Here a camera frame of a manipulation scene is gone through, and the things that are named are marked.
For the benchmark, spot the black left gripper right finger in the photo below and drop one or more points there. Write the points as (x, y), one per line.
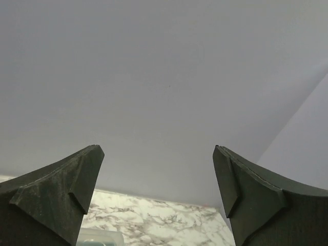
(265, 208)

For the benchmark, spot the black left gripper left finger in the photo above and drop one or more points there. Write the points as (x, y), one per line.
(47, 206)

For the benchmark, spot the clear plastic storage box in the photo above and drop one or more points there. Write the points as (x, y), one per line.
(99, 237)

